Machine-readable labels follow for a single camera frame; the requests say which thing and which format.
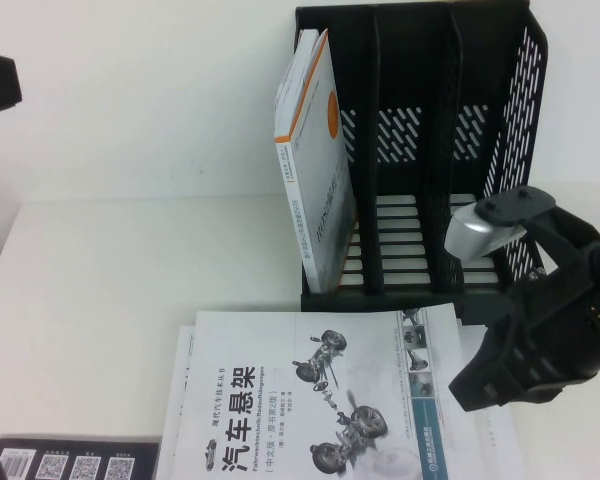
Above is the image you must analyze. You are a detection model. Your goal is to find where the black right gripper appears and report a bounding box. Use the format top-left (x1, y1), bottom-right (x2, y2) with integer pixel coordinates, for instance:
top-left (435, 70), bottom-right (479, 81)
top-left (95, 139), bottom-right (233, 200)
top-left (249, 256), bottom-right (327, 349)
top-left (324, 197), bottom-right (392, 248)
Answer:
top-left (448, 259), bottom-right (600, 412)

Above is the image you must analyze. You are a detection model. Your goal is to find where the dark robot ROS book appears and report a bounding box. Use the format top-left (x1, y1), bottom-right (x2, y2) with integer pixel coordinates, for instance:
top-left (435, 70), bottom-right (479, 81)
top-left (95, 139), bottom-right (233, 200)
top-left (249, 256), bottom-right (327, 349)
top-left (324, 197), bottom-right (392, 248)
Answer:
top-left (0, 437), bottom-right (162, 480)

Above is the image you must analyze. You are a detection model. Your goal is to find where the plain white book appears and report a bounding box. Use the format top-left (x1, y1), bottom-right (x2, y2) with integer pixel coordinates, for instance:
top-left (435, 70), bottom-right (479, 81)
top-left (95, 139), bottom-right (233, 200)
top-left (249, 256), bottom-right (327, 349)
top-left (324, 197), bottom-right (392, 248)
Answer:
top-left (165, 322), bottom-right (529, 480)

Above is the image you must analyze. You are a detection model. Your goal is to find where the white car suspension book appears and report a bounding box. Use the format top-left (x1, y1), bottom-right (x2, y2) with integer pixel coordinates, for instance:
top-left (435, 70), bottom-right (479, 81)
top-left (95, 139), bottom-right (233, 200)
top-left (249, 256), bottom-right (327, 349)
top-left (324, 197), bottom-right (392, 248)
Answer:
top-left (157, 302), bottom-right (474, 480)

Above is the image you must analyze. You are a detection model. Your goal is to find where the white book with orange spine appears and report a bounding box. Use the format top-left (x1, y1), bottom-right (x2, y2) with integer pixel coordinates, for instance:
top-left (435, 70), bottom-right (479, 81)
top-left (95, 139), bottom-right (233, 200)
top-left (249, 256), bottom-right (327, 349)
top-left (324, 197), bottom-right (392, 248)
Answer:
top-left (273, 28), bottom-right (359, 294)

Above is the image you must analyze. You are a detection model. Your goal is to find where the black plastic book stand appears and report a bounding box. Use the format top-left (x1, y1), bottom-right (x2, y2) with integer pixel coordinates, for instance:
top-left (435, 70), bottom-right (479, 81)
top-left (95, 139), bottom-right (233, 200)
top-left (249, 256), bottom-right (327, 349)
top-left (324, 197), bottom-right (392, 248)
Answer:
top-left (292, 4), bottom-right (551, 326)

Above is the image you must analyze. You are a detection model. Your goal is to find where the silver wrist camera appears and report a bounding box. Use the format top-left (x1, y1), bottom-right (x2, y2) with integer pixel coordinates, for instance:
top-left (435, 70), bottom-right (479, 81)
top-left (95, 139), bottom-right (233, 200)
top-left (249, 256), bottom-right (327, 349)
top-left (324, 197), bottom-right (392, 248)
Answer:
top-left (443, 202), bottom-right (527, 262)

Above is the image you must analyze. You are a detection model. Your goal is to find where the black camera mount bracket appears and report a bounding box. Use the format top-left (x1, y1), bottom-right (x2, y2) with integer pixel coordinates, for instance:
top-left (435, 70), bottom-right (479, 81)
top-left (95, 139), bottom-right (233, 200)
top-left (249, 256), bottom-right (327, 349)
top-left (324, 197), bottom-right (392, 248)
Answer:
top-left (474, 185), bottom-right (600, 271)

